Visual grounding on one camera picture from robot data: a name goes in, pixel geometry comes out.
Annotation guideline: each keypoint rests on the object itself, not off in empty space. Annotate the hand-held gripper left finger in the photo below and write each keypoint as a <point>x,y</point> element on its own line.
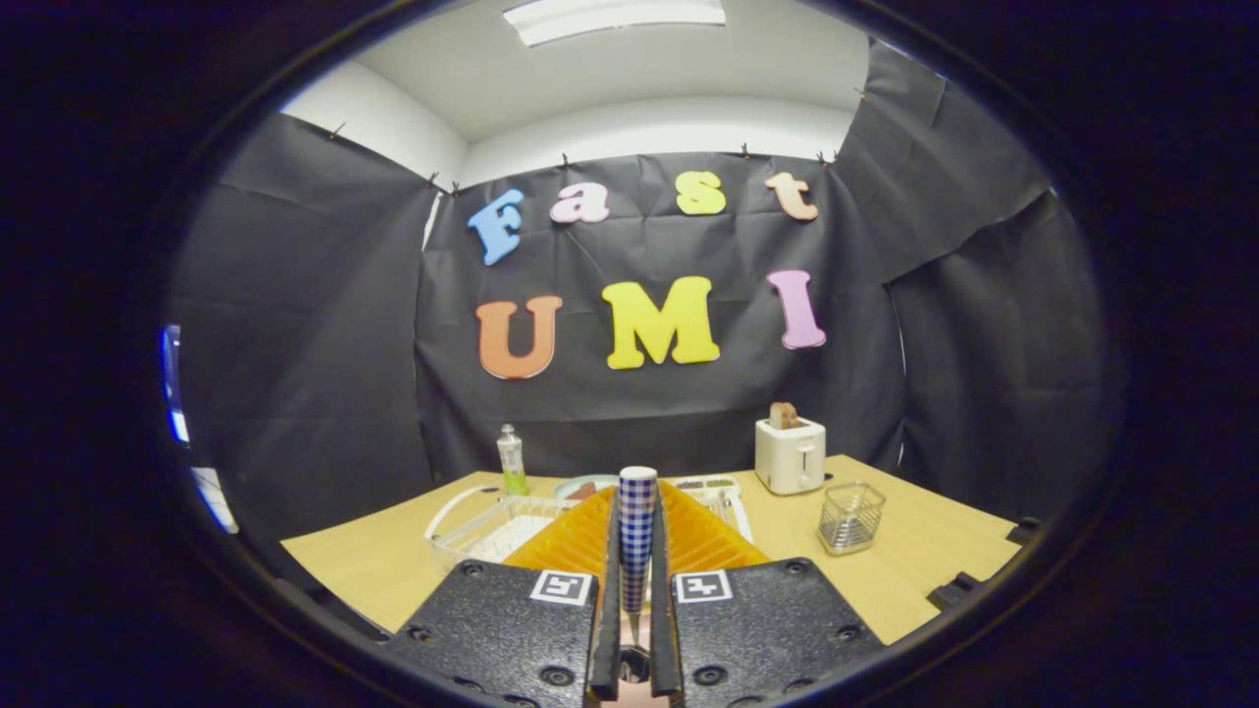
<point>492,629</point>

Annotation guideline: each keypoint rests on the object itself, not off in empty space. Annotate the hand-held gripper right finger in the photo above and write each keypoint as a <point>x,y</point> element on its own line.
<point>777,629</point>

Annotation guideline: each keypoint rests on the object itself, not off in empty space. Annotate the white divided condiment dish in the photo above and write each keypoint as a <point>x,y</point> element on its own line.
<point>703,484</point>

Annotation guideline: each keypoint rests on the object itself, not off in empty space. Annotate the light blue small plate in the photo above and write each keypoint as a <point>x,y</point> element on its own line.
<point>602,482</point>

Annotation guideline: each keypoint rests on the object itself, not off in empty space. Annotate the green tube with white cap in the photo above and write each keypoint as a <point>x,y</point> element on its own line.
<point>512,467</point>

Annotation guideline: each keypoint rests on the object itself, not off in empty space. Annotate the brown sausage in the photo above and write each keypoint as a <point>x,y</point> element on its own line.
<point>582,490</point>

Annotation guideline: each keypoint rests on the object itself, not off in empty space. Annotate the cream toaster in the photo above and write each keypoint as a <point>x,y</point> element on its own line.
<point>790,457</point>

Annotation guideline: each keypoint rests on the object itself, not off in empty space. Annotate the brown bread slice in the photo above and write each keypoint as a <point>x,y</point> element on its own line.
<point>784,416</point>

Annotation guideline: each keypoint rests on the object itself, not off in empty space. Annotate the black backdrop cloth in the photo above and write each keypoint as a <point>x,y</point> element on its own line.
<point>315,344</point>

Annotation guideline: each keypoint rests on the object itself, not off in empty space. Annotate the ceiling light panel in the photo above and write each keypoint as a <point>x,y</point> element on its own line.
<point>615,18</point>

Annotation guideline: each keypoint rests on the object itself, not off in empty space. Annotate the black table bracket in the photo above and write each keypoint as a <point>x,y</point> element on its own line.
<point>1023,531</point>
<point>952,593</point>

